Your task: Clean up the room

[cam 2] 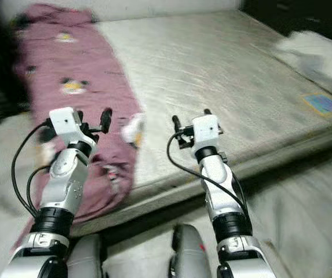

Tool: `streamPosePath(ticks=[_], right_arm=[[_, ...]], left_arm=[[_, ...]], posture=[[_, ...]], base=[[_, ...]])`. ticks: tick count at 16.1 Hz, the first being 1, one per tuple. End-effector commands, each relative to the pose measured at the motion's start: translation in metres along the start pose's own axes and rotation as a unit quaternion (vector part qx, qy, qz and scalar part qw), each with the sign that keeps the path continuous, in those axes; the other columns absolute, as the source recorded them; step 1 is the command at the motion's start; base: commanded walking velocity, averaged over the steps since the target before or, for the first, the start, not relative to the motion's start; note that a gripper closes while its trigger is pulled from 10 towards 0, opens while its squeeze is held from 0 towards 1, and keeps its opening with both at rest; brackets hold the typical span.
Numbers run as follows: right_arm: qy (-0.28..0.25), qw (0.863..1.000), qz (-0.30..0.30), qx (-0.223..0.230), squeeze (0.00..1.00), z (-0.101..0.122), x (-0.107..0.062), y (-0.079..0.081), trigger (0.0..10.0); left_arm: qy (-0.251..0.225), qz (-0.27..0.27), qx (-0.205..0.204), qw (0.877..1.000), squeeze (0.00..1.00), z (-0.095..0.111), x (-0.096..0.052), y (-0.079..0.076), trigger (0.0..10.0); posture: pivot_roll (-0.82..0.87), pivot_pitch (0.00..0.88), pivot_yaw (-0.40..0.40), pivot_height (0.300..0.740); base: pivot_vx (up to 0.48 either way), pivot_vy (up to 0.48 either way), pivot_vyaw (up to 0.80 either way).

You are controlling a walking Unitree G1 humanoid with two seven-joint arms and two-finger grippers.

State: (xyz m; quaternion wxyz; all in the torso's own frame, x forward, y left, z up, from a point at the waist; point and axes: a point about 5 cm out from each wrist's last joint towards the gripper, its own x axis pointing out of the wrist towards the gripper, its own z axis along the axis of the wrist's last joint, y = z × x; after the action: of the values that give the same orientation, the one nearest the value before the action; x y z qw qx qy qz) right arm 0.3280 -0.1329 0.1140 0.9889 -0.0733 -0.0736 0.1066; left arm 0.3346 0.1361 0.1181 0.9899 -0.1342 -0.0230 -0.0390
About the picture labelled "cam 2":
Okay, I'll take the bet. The yellow and blue picture book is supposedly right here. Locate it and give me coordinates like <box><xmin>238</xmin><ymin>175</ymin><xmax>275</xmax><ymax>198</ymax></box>
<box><xmin>302</xmin><ymin>93</ymin><xmax>332</xmax><ymax>118</ymax></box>

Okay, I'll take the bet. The white quilted mattress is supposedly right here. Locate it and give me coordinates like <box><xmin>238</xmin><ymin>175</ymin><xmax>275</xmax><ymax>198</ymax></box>
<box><xmin>93</xmin><ymin>7</ymin><xmax>332</xmax><ymax>233</ymax></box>

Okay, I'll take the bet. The purple cartoon print blanket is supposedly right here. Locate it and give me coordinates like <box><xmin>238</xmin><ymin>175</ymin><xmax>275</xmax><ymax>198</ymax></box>
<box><xmin>13</xmin><ymin>3</ymin><xmax>146</xmax><ymax>251</ymax></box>

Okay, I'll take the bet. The grey robot right leg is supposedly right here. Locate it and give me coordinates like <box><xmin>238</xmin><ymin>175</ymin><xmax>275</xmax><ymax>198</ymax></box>
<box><xmin>169</xmin><ymin>224</ymin><xmax>214</xmax><ymax>278</ymax></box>

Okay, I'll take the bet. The white pillow with green tree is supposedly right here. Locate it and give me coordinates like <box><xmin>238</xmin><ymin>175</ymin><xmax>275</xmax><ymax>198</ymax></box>
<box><xmin>270</xmin><ymin>30</ymin><xmax>332</xmax><ymax>105</ymax></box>

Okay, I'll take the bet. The black tufted headboard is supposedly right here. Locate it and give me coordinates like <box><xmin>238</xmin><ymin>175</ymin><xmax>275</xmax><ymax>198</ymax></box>
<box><xmin>241</xmin><ymin>0</ymin><xmax>332</xmax><ymax>41</ymax></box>

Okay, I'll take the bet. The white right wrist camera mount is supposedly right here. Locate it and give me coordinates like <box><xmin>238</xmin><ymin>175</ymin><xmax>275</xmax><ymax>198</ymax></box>
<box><xmin>192</xmin><ymin>114</ymin><xmax>222</xmax><ymax>150</ymax></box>

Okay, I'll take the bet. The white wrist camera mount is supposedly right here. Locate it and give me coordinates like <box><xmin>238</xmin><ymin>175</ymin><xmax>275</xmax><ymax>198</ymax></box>
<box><xmin>192</xmin><ymin>114</ymin><xmax>222</xmax><ymax>150</ymax></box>
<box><xmin>48</xmin><ymin>107</ymin><xmax>97</xmax><ymax>150</ymax></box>

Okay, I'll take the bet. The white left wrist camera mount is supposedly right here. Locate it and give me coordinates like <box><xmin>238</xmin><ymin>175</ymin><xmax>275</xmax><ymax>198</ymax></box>
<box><xmin>48</xmin><ymin>107</ymin><xmax>97</xmax><ymax>150</ymax></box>

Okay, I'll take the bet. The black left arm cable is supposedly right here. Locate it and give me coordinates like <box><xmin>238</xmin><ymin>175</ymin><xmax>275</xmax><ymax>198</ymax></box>
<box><xmin>10</xmin><ymin>123</ymin><xmax>55</xmax><ymax>220</ymax></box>

